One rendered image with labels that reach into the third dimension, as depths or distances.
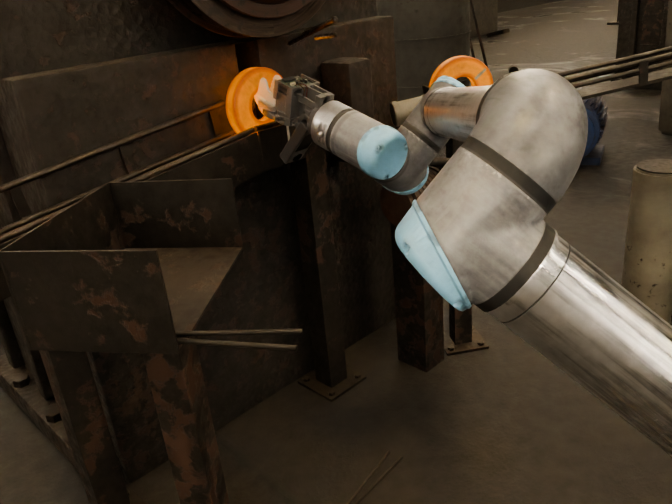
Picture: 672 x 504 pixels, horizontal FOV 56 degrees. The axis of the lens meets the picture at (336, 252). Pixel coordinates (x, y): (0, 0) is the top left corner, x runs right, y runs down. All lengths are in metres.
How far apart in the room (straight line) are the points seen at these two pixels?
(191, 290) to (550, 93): 0.53
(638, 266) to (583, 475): 0.51
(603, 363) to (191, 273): 0.57
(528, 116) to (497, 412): 1.04
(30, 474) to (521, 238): 1.31
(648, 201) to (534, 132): 0.96
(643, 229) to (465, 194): 1.02
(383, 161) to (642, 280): 0.79
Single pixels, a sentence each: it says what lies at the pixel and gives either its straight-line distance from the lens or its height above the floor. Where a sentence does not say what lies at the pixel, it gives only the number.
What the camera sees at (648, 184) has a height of 0.49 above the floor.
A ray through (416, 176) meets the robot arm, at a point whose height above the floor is 0.61.
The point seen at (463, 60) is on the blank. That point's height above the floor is 0.77.
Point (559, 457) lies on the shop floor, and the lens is 1.49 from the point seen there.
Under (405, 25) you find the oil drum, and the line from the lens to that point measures 3.99.
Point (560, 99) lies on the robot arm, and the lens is 0.69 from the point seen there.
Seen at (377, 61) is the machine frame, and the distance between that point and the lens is 1.70.
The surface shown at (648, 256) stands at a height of 0.32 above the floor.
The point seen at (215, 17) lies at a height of 0.93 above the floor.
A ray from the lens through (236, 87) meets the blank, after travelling 1.31.
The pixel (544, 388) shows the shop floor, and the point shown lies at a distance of 1.68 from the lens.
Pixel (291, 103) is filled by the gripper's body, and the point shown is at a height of 0.77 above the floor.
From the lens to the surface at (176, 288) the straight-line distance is 0.92.
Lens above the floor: 0.98
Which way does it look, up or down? 24 degrees down
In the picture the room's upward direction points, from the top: 6 degrees counter-clockwise
